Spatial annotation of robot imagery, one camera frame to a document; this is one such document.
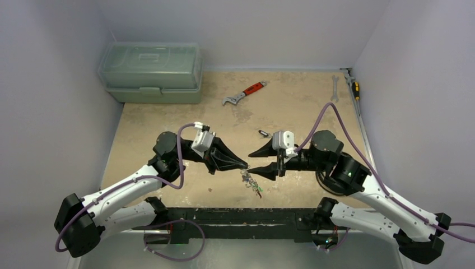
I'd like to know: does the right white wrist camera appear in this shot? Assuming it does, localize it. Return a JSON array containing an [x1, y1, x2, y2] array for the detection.
[[271, 131, 297, 159]]

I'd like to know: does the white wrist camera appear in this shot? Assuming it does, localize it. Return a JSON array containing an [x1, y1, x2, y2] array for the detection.
[[271, 131, 297, 159], [191, 122, 216, 157]]

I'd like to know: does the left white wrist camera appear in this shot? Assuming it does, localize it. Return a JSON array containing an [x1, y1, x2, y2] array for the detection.
[[191, 122, 216, 157]]

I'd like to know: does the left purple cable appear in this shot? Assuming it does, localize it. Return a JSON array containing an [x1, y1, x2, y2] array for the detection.
[[54, 123, 197, 253]]

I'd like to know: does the yellow black screwdriver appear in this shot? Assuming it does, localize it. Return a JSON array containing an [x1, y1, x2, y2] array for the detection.
[[352, 81, 360, 101]]

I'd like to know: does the red handled adjustable wrench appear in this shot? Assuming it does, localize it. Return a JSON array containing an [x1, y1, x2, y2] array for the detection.
[[222, 81, 268, 106]]

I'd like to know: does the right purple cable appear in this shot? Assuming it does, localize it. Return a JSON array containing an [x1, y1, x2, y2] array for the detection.
[[295, 102, 475, 245]]

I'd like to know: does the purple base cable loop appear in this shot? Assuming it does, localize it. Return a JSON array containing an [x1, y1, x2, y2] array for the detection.
[[143, 217, 207, 262]]

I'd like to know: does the aluminium frame rail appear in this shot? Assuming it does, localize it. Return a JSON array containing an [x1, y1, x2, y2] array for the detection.
[[339, 68, 403, 233]]

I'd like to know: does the large perforated metal keyring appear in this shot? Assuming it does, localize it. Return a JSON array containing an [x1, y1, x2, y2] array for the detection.
[[240, 169, 262, 199]]

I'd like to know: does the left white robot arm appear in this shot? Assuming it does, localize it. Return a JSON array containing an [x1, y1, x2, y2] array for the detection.
[[54, 127, 248, 257]]

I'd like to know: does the silver open end wrench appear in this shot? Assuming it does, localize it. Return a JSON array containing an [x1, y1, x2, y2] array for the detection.
[[330, 75, 339, 103]]

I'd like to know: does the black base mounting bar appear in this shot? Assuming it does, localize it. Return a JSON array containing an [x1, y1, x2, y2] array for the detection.
[[132, 207, 350, 246]]

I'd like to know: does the green plastic toolbox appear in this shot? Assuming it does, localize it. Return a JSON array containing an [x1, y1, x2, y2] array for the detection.
[[98, 42, 203, 104]]

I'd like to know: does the loose black key tag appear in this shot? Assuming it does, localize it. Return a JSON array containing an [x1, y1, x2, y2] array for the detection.
[[258, 130, 271, 138]]

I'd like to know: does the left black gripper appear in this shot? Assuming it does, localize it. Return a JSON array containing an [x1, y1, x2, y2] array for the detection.
[[178, 132, 248, 174]]

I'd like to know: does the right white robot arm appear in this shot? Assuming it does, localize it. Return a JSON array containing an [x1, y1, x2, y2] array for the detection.
[[250, 130, 451, 265]]

